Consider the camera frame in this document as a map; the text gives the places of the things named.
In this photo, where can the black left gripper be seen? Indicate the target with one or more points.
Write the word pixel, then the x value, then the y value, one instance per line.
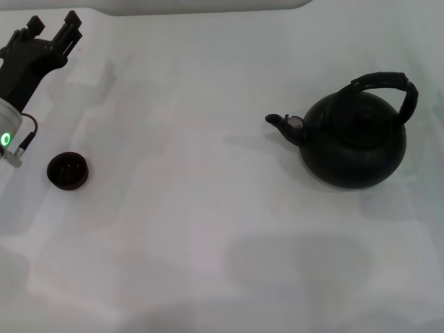
pixel 24 66

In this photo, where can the dark brown round teacup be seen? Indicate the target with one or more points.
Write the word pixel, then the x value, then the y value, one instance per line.
pixel 68 170

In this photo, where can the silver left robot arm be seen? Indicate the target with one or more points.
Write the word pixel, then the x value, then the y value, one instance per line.
pixel 7 121

